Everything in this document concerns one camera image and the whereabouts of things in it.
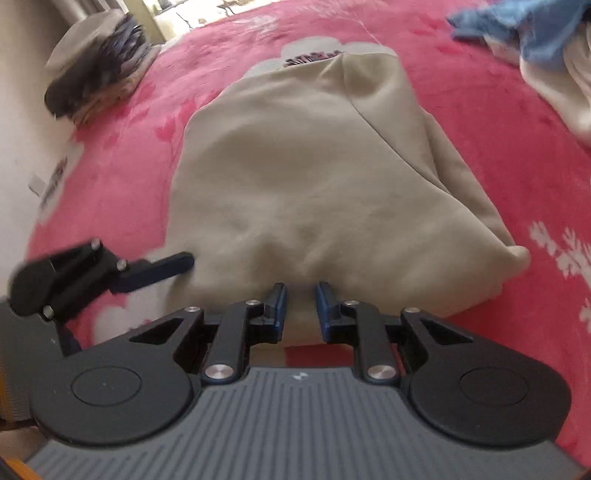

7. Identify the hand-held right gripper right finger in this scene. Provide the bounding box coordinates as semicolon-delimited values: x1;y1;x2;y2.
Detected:
314;280;474;384

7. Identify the white garment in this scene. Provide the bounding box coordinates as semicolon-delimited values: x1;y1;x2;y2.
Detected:
485;28;591;148

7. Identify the beige zip hoodie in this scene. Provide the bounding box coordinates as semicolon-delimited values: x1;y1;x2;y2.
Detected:
166;51;532;348

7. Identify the pink floral blanket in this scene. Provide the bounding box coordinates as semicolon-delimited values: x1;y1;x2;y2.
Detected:
25;0;591;457

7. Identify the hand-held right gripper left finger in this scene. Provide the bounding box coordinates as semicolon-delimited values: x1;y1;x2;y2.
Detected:
129;282;290;385

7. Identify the stack of folded clothes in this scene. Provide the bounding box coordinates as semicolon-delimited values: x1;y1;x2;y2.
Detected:
44;11;162;126

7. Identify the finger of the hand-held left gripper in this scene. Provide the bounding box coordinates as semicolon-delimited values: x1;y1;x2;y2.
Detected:
41;237;195;324

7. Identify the blue garment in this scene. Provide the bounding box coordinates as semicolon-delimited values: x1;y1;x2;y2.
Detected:
447;0;591;70

